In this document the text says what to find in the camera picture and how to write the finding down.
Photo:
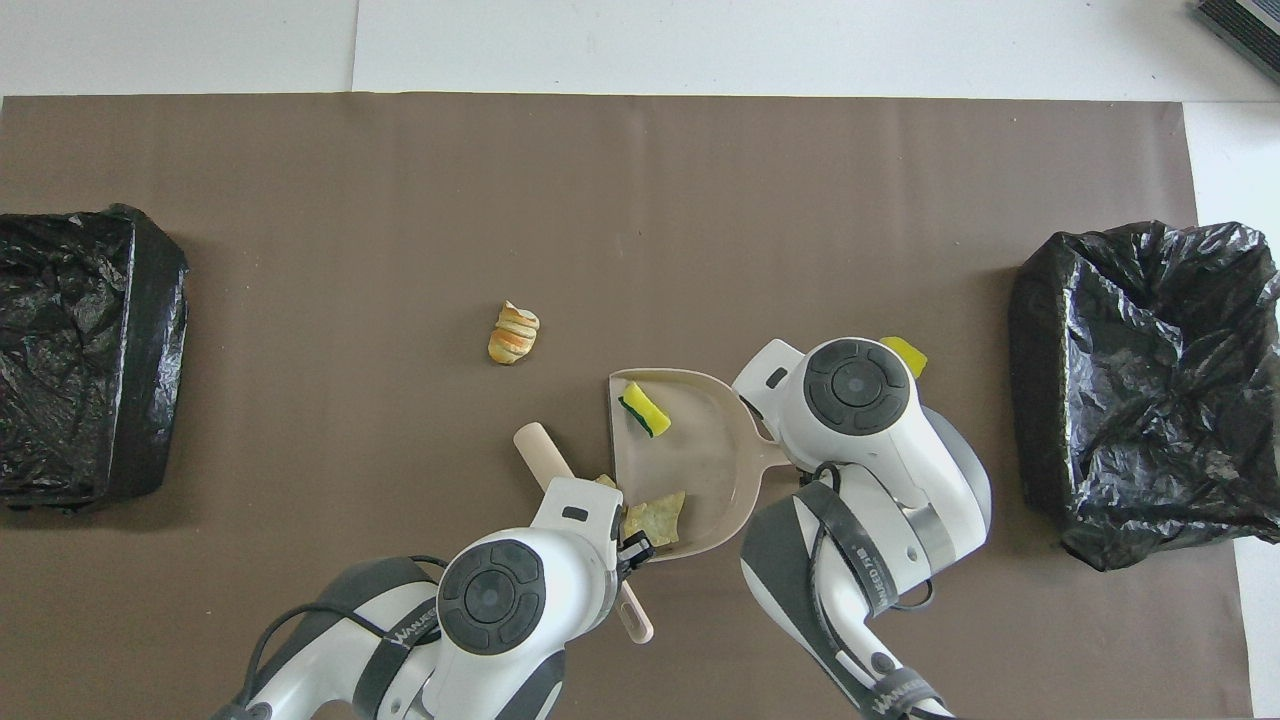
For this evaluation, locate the beige plastic dustpan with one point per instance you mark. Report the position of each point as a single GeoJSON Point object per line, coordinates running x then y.
{"type": "Point", "coordinates": [710, 460]}

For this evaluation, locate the black bag lined bin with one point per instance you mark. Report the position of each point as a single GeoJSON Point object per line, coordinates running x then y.
{"type": "Point", "coordinates": [1150, 400]}

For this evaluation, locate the brown paper table mat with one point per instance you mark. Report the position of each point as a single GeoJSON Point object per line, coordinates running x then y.
{"type": "Point", "coordinates": [300, 200]}

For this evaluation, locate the black bag wrapped box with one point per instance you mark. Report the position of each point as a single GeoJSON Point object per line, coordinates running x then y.
{"type": "Point", "coordinates": [90, 400]}

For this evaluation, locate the dark ribbed device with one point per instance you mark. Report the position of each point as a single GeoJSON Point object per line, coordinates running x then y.
{"type": "Point", "coordinates": [1250, 25]}

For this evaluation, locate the pale bread piece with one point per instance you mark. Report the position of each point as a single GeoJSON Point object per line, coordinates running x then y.
{"type": "Point", "coordinates": [655, 518]}

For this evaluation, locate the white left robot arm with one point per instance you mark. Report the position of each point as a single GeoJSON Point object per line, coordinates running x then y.
{"type": "Point", "coordinates": [490, 600]}

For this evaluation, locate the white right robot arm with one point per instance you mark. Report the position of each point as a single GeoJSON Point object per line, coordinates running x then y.
{"type": "Point", "coordinates": [860, 390]}

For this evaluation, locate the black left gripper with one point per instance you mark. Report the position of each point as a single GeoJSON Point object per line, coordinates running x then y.
{"type": "Point", "coordinates": [635, 552]}

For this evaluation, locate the yellow sponge chunk green edge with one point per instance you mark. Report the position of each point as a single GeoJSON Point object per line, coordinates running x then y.
{"type": "Point", "coordinates": [645, 410]}

